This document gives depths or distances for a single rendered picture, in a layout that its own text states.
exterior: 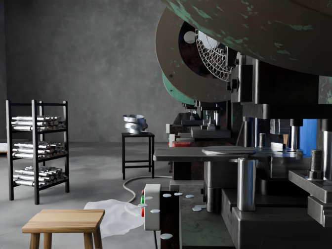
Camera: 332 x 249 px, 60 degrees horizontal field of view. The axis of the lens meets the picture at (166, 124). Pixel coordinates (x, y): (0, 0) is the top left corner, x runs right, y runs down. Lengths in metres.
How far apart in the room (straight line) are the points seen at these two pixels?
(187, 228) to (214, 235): 0.06
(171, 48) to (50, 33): 6.31
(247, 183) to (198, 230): 0.15
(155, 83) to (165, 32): 5.30
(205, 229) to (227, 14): 0.42
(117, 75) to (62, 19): 1.98
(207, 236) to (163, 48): 1.62
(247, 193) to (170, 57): 1.60
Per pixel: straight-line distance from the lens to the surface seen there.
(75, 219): 1.56
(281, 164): 0.65
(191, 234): 0.58
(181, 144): 0.99
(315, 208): 0.53
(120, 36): 7.62
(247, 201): 0.53
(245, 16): 0.29
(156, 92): 7.31
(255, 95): 0.63
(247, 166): 0.51
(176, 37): 2.06
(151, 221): 0.95
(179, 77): 2.01
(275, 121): 0.70
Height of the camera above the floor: 0.88
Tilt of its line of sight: 3 degrees down
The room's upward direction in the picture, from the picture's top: straight up
